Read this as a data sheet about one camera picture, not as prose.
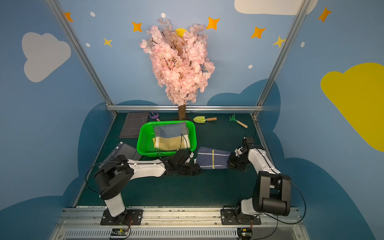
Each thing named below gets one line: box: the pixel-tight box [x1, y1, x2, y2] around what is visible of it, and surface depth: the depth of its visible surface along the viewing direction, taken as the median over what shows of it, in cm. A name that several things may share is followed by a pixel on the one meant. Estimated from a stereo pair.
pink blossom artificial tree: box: [140, 18, 215, 120], surface depth 73 cm
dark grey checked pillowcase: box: [119, 112, 149, 139], surface depth 114 cm
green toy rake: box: [229, 113, 248, 129], surface depth 121 cm
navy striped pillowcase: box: [197, 146, 231, 170], surface depth 98 cm
